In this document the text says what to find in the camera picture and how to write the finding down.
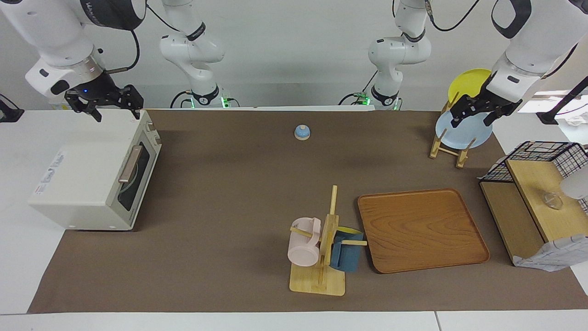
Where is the brown wooden tray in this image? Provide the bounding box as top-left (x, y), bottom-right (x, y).
top-left (357, 188), bottom-right (491, 274)

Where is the wooden mug tree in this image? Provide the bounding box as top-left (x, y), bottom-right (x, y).
top-left (289, 185), bottom-right (368, 297)

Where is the wooden two-level shelf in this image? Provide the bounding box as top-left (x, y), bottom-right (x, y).
top-left (479, 159), bottom-right (588, 267)

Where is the dark blue mug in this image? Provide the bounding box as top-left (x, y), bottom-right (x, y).
top-left (329, 226), bottom-right (364, 273)

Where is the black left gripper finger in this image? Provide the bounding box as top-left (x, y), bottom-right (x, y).
top-left (482, 100), bottom-right (522, 127)
top-left (450, 94), bottom-right (483, 129)

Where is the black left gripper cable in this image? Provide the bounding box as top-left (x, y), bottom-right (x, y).
top-left (425, 0), bottom-right (481, 33)

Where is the black camera stand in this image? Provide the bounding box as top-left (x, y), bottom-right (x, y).
top-left (537, 76), bottom-right (588, 126)

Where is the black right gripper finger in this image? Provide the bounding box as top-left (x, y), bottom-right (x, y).
top-left (110, 84), bottom-right (144, 121)
top-left (64, 91), bottom-right (103, 123)

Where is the black base cable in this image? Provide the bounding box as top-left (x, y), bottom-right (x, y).
top-left (170, 90), bottom-right (193, 109)
top-left (339, 69), bottom-right (378, 106)

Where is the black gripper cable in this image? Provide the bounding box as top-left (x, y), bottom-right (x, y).
top-left (425, 0), bottom-right (481, 33)
top-left (107, 4), bottom-right (184, 74)

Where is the light blue plate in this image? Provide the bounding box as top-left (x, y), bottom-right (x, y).
top-left (435, 110), bottom-right (493, 149)

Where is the yellow plate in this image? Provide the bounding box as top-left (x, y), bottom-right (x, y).
top-left (448, 68), bottom-right (493, 105)

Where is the brown table mat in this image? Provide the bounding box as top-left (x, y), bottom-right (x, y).
top-left (28, 109), bottom-right (588, 314)

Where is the black wire basket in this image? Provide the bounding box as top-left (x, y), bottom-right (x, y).
top-left (485, 141), bottom-right (588, 214)

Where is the clear glass cup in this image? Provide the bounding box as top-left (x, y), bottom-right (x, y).
top-left (543, 191), bottom-right (564, 211)

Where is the pink mug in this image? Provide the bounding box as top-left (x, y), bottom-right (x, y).
top-left (288, 217), bottom-right (322, 267)

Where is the white toaster oven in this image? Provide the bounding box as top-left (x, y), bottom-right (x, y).
top-left (28, 109), bottom-right (162, 231)

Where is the black clamp mount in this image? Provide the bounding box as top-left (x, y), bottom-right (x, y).
top-left (0, 94), bottom-right (24, 123)

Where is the wooden plate rack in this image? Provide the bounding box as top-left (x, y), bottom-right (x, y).
top-left (430, 91), bottom-right (476, 169)

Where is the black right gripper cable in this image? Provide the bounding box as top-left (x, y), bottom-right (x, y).
top-left (107, 4), bottom-right (184, 74)

